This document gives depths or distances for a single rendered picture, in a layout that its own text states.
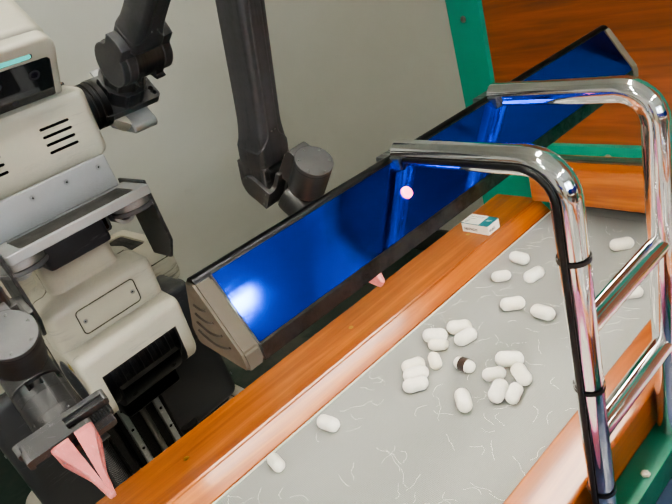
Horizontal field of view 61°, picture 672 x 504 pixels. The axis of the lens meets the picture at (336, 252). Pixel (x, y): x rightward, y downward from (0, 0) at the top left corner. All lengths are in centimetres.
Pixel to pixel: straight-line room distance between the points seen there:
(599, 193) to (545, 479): 55
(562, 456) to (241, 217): 249
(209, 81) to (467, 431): 240
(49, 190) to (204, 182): 185
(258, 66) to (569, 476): 61
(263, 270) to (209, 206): 246
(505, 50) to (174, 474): 88
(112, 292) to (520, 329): 73
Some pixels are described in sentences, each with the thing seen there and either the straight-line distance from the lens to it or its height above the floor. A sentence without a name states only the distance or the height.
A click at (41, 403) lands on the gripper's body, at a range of 72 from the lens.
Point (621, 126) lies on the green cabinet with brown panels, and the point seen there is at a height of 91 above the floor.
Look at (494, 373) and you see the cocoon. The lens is 80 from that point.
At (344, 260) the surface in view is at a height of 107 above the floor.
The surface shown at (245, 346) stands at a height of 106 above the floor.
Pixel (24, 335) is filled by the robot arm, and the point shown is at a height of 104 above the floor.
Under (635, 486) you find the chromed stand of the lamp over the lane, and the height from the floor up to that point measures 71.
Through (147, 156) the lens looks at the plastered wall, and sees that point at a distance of 273.
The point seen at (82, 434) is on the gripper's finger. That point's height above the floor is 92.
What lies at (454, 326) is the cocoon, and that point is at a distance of 89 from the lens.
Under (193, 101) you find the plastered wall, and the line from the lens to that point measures 285.
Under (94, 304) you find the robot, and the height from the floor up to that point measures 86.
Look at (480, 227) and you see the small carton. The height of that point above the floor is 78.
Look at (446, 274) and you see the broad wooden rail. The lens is 100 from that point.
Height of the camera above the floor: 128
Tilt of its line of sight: 26 degrees down
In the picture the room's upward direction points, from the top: 18 degrees counter-clockwise
